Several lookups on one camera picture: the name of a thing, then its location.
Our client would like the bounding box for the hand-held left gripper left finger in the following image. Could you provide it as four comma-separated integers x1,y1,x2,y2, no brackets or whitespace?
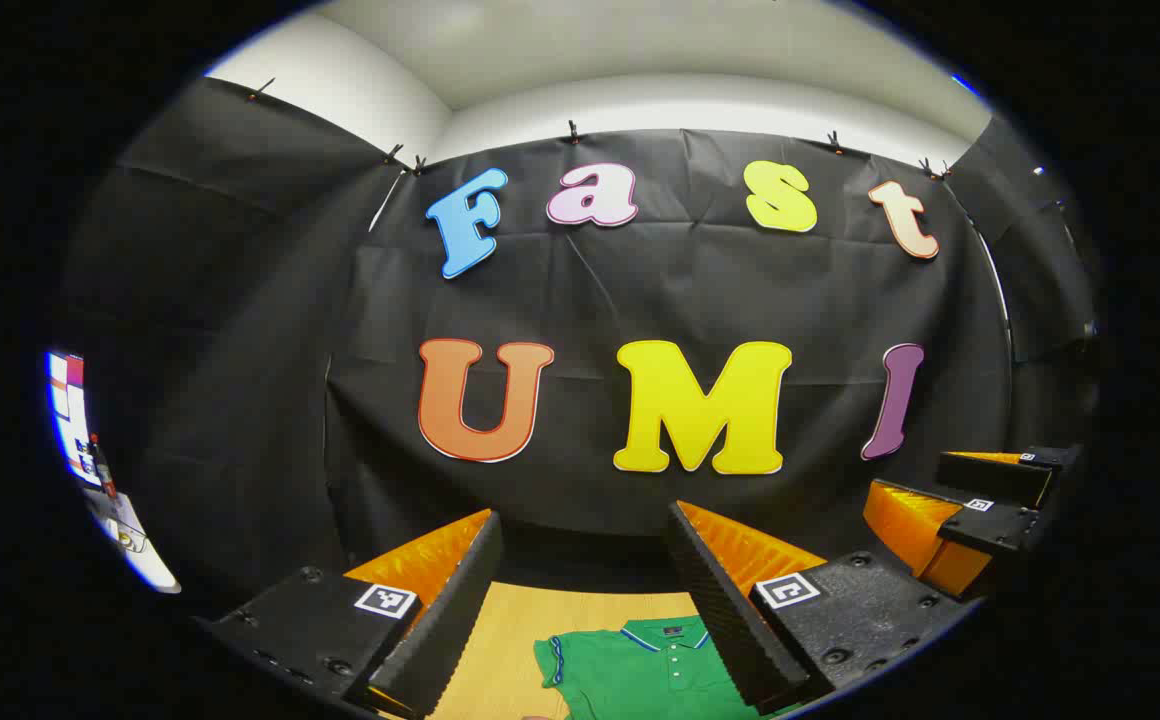
195,508,504,720

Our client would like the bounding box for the row of black backdrop clips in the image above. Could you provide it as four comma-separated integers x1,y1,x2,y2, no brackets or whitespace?
245,78,953,181

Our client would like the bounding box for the green T-shirt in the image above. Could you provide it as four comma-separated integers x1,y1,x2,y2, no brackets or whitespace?
533,617,806,720

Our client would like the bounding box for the black backdrop cloth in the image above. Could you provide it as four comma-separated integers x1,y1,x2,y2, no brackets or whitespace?
60,75,1106,601

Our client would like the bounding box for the computer monitor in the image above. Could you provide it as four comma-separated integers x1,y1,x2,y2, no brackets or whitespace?
45,350,101,486

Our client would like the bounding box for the red capped bottle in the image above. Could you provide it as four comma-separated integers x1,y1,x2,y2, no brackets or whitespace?
90,433,119,501

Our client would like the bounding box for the white side table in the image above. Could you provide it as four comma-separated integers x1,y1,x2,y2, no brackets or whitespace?
85,487,181,594

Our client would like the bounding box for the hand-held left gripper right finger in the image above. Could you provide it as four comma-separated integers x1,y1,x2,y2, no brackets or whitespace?
664,499,973,717

